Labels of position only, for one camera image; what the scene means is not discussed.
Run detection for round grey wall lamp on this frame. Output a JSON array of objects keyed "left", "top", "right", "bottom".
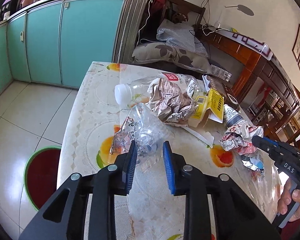
[{"left": 225, "top": 4, "right": 255, "bottom": 17}]

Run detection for bubble wrap sheet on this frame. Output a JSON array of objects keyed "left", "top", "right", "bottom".
[{"left": 156, "top": 19, "right": 208, "bottom": 56}]

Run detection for floral cushion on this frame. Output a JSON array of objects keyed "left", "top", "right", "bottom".
[{"left": 131, "top": 42, "right": 212, "bottom": 74}]

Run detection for clear bottle with red label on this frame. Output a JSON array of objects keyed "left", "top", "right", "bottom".
[{"left": 114, "top": 72, "right": 203, "bottom": 106}]

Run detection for wooden sideboard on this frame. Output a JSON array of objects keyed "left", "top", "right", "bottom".
[{"left": 197, "top": 27, "right": 300, "bottom": 131}]

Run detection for table with fruit-print cloth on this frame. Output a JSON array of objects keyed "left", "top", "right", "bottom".
[{"left": 56, "top": 61, "right": 291, "bottom": 240}]

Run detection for crushed clear plastic bottle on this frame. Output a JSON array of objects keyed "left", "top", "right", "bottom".
[{"left": 111, "top": 102, "right": 176, "bottom": 167}]

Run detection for printed paper cup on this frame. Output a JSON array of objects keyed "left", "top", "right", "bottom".
[{"left": 223, "top": 104, "right": 248, "bottom": 131}]

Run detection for white cable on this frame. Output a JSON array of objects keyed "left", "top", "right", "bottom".
[{"left": 137, "top": 0, "right": 158, "bottom": 43}]

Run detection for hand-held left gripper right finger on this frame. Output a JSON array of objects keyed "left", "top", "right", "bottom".
[{"left": 162, "top": 141, "right": 282, "bottom": 240}]

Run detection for teal base cabinets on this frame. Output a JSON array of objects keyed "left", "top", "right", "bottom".
[{"left": 0, "top": 0, "right": 128, "bottom": 101}]

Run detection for black cable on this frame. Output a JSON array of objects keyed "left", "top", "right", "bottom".
[{"left": 189, "top": 0, "right": 212, "bottom": 41}]

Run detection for crumpled newspaper ball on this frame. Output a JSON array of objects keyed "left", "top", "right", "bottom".
[{"left": 147, "top": 77, "right": 199, "bottom": 124}]

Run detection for blue white foil packet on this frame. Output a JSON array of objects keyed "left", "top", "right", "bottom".
[{"left": 241, "top": 154, "right": 265, "bottom": 172}]

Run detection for white paper strip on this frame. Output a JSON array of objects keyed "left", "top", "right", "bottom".
[{"left": 181, "top": 125, "right": 216, "bottom": 148}]

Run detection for brown snack packet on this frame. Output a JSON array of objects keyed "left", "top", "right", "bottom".
[{"left": 204, "top": 75, "right": 241, "bottom": 111}]

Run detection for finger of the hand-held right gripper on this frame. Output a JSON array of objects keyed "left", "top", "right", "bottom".
[
  {"left": 263, "top": 136, "right": 284, "bottom": 147},
  {"left": 252, "top": 135, "right": 278, "bottom": 157}
]

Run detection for flattened yellow carton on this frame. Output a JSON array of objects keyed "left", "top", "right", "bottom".
[{"left": 189, "top": 88, "right": 225, "bottom": 128}]

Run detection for metal sliding door frame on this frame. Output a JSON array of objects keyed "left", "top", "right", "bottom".
[{"left": 114, "top": 0, "right": 158, "bottom": 63}]

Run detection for red white foil wrapper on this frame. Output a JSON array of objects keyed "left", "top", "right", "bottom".
[{"left": 219, "top": 124, "right": 265, "bottom": 155}]

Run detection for red bin with green rim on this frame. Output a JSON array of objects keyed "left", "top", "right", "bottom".
[{"left": 24, "top": 145, "right": 63, "bottom": 212}]

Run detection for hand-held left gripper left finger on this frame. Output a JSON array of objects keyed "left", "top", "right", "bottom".
[{"left": 19, "top": 140, "right": 138, "bottom": 240}]

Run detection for red patterned desk cover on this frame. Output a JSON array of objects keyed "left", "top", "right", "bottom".
[{"left": 216, "top": 29, "right": 276, "bottom": 61}]

